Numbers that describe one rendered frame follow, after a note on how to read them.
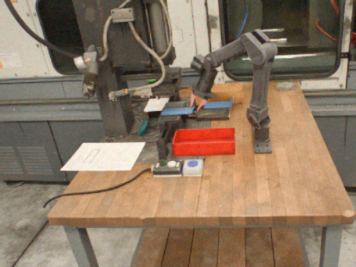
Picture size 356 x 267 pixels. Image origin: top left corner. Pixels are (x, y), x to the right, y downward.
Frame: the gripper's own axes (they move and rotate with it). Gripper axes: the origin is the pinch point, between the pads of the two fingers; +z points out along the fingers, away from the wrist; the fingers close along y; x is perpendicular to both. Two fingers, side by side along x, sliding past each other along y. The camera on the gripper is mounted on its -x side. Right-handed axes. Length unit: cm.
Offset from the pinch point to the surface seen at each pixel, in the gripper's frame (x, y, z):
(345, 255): -13, -115, 50
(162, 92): 9.6, 15.2, -4.1
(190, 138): 12.0, -3.5, 9.0
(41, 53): -68, 106, 38
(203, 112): -11.8, -5.5, 5.5
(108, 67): 6.5, 40.4, -2.8
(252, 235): -6, -59, 57
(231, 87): -36.3, -15.3, -5.1
